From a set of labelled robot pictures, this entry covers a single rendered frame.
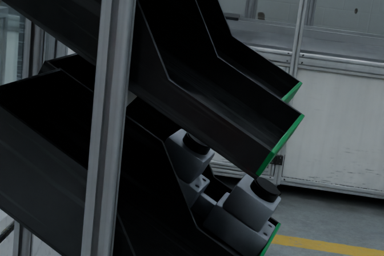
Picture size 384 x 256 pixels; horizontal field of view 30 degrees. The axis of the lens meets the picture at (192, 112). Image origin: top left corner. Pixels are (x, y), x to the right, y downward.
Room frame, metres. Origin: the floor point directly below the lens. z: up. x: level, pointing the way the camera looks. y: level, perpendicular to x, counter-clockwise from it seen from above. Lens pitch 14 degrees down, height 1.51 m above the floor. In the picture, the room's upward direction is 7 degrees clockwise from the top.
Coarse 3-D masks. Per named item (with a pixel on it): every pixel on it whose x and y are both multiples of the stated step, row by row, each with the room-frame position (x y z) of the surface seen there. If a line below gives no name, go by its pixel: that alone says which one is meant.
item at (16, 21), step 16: (0, 0) 1.68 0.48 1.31; (0, 16) 1.69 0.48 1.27; (16, 16) 1.79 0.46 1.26; (0, 32) 1.69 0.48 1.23; (16, 32) 1.79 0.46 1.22; (0, 48) 1.69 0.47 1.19; (16, 48) 1.80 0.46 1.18; (0, 64) 1.70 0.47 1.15; (16, 64) 1.80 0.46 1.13; (0, 80) 1.70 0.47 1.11; (16, 80) 1.81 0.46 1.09
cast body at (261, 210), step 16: (240, 192) 0.68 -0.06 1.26; (256, 192) 0.68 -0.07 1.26; (272, 192) 0.68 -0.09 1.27; (192, 208) 0.71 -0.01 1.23; (208, 208) 0.70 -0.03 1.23; (224, 208) 0.68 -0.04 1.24; (240, 208) 0.68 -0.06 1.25; (256, 208) 0.67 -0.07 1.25; (272, 208) 0.67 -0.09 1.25; (208, 224) 0.68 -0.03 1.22; (224, 224) 0.68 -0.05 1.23; (240, 224) 0.67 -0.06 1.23; (256, 224) 0.67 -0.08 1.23; (272, 224) 0.71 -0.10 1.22; (224, 240) 0.68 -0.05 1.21; (240, 240) 0.67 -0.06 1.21; (256, 240) 0.67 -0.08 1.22
